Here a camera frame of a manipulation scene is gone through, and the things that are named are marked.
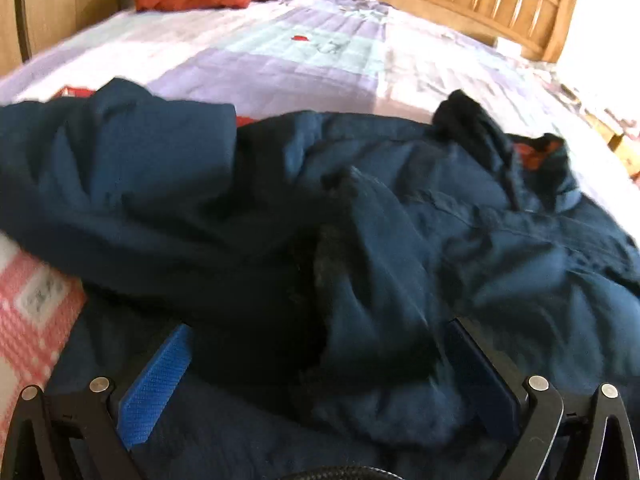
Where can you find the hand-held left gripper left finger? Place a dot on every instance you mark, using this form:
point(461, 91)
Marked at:
point(155, 387)

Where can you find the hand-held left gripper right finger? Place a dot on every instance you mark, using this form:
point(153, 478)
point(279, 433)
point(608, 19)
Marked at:
point(482, 385)

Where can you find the pastel patchwork bed sheet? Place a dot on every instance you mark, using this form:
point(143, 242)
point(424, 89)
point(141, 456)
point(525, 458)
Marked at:
point(320, 55)

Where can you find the dark blue jacket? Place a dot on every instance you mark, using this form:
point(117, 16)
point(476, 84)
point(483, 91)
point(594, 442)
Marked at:
point(350, 240)

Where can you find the wooden headboard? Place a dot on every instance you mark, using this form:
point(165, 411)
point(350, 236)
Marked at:
point(465, 0)

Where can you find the wooden wardrobe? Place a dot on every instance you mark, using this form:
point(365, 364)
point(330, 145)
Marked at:
point(45, 5)

